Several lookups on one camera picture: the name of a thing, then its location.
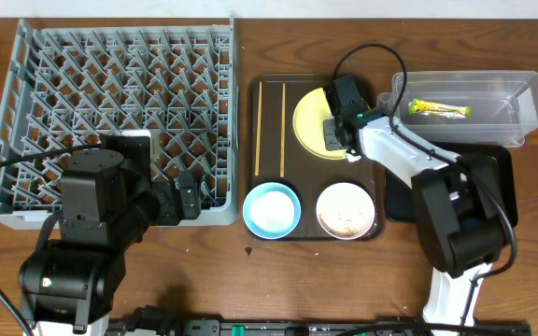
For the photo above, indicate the yellow green snack wrapper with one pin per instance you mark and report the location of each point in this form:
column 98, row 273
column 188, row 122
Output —
column 426, row 108

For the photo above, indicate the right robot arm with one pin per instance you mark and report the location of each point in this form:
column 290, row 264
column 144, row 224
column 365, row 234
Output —
column 463, row 227

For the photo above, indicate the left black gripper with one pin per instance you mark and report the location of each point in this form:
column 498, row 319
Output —
column 176, row 203

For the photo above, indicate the black waste tray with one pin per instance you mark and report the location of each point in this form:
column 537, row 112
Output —
column 398, row 196

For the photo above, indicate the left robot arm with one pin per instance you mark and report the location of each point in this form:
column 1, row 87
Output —
column 109, row 201

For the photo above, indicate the clear plastic waste bin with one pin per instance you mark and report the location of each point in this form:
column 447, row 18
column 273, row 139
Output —
column 504, row 105

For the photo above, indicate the white pink bowl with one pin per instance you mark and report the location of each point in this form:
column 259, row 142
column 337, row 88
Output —
column 346, row 211

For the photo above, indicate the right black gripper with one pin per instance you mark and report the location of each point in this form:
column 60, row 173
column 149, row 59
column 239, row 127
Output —
column 331, row 142

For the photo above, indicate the dark brown serving tray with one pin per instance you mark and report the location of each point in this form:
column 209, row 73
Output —
column 306, row 174

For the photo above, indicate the black equipment rail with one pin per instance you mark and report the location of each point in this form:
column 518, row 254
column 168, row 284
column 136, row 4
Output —
column 154, row 321

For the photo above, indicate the yellow round plate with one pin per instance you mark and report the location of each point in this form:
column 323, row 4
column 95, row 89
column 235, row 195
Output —
column 307, row 120

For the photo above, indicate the white napkin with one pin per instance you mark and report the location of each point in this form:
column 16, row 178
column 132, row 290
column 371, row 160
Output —
column 353, row 158

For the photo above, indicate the light blue bowl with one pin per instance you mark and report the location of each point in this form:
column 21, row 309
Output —
column 271, row 211

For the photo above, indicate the grey plastic dish rack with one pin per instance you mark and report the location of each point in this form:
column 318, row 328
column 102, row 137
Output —
column 66, row 87

